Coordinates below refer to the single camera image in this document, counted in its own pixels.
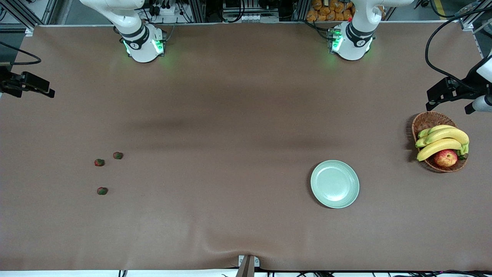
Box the brown wicker basket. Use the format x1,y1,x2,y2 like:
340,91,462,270
411,111,469,173

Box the pale green round plate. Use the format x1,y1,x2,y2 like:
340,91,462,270
311,160,360,209

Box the aluminium corner frame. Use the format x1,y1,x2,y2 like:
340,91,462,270
459,0,492,32
0,0,58,37

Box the white power strip with plugs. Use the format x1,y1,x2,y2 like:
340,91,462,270
146,0,188,18

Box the yellow banana bunch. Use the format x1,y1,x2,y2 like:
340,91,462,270
415,128,470,149

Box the red yellow apple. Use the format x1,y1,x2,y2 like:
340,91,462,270
434,149,459,168

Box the grey metal bracket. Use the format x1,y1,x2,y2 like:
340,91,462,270
238,255,260,268

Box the long white power strip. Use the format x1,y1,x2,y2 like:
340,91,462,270
223,13,279,23

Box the brown table cloth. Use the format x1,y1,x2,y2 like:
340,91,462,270
0,21,492,272

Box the aluminium profile post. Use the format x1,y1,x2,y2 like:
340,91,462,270
293,0,310,20
188,0,206,23

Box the pile of orange bread rolls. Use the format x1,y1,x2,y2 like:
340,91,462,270
306,0,355,22

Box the brown camera pole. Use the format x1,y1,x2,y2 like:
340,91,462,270
235,256,255,277

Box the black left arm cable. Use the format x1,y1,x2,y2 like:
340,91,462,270
424,7,492,86

